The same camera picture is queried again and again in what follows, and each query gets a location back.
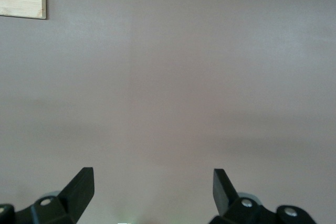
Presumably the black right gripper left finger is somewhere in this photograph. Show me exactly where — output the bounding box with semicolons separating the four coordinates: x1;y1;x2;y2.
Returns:
0;167;96;224

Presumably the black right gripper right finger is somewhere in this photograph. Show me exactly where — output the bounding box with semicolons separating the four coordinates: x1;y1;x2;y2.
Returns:
209;168;319;224

